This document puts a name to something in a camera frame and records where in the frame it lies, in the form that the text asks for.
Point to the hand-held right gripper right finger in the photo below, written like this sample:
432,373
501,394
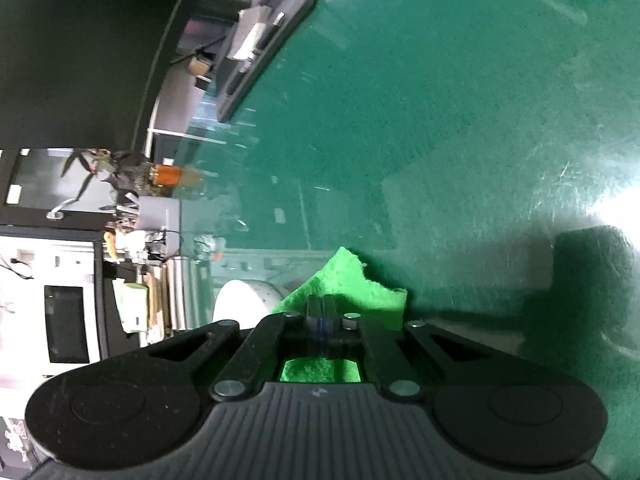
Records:
331,317

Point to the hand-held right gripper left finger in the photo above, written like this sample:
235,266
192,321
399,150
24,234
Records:
312,315

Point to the green cleaning cloth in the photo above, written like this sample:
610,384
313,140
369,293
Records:
350,280

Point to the white bowl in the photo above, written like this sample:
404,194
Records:
245,300

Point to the stack of books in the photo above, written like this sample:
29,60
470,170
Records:
160,295

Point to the green and white box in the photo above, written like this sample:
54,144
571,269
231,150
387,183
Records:
132,305

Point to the grey desk organizer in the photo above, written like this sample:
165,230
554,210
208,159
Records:
157,220

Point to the orange jar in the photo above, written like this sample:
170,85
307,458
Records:
167,176

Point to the potted plant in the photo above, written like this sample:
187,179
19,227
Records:
125,167

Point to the white appliance with dark window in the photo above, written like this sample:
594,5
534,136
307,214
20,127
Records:
65,270

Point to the small cardboard box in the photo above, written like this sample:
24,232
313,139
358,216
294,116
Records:
200,65

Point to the dark grey monitor stand base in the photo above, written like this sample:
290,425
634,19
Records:
295,0

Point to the black curved monitor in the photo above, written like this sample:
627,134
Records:
75,50

